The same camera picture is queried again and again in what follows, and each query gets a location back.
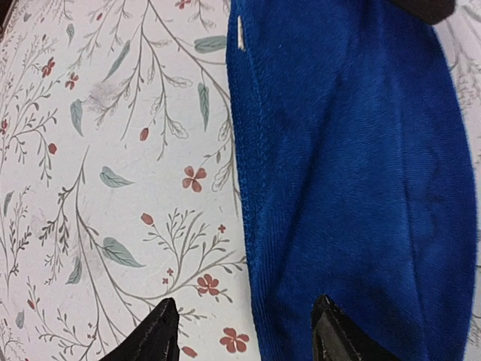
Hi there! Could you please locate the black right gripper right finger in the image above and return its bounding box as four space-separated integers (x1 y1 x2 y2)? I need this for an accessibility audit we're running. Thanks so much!
311 295 397 361

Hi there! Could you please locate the white blue towel tag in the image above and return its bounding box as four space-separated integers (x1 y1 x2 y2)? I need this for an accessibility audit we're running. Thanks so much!
237 16 246 52

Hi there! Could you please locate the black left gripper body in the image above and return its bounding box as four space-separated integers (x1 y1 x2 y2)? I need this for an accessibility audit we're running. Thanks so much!
390 0 456 25

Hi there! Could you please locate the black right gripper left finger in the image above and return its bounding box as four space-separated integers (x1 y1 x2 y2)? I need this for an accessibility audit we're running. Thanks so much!
101 298 179 361

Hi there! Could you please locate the blue towel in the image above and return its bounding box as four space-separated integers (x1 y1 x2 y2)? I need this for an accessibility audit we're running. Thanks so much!
226 1 477 360

